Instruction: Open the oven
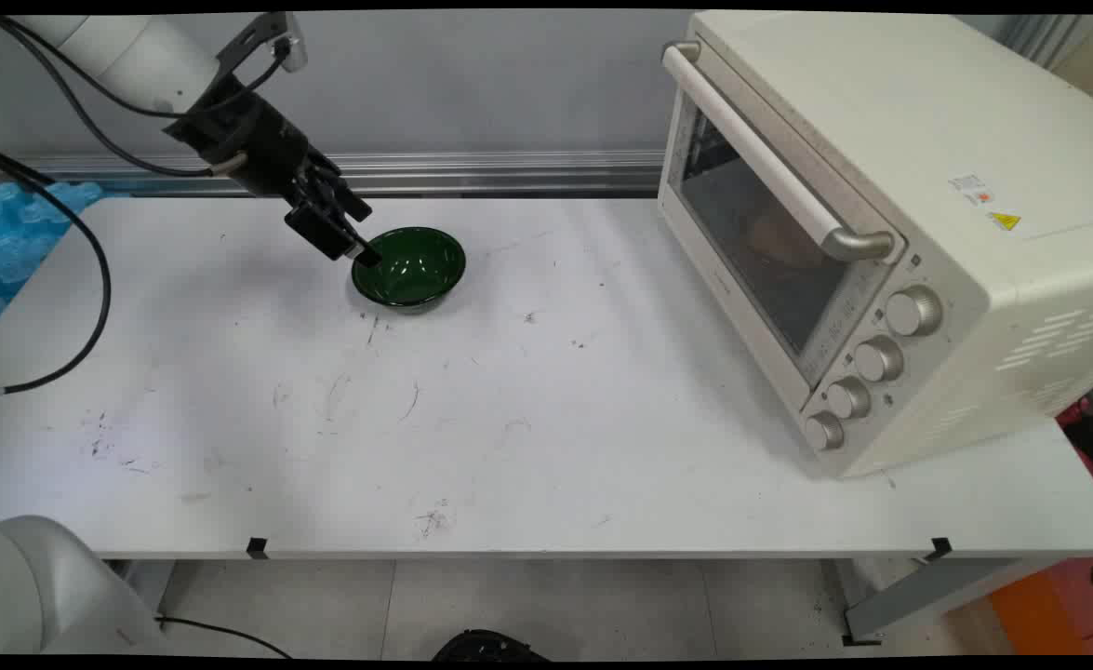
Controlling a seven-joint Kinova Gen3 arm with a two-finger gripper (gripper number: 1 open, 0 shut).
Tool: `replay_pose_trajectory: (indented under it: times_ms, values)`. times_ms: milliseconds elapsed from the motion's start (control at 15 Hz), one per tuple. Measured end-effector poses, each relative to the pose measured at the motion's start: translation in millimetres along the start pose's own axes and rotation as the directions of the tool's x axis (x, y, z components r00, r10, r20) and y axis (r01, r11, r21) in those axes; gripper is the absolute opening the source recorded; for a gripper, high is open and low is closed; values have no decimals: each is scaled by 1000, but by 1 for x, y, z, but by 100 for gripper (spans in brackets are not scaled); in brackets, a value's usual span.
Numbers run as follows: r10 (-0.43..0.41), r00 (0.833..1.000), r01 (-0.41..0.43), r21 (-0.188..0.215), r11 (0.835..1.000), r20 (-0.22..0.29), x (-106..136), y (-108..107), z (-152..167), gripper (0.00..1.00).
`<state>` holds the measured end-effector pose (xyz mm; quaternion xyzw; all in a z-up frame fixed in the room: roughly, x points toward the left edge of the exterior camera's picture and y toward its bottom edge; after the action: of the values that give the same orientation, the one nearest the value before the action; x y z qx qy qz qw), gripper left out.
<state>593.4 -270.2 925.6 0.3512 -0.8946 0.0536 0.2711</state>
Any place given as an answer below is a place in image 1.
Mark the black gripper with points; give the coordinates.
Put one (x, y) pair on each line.
(253, 140)

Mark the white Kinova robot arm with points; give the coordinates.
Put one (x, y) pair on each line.
(127, 56)

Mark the dark green bowl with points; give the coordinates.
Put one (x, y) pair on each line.
(411, 270)

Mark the blue plastic wrap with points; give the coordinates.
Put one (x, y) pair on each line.
(16, 233)

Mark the black table edge clip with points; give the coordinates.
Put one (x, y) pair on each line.
(941, 548)
(258, 548)

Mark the black round floor object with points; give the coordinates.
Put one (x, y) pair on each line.
(490, 647)

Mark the red bowl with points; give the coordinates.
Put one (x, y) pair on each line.
(811, 263)

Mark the silver oven knob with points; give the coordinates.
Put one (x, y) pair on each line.
(825, 432)
(913, 310)
(878, 359)
(848, 398)

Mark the cream toaster oven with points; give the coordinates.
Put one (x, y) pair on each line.
(927, 112)

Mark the white label sticker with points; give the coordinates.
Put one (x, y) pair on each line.
(971, 189)

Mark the yellow warning sticker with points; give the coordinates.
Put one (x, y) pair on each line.
(1006, 221)

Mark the grey table leg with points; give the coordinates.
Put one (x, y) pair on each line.
(937, 591)

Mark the beige board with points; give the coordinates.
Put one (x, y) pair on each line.
(1090, 65)

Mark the red equipment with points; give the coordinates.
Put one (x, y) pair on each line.
(1090, 456)

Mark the orange box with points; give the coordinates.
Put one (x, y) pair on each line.
(1048, 609)

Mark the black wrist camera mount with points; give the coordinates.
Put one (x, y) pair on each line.
(290, 42)

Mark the aluminium wall rail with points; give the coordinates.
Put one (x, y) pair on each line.
(509, 172)

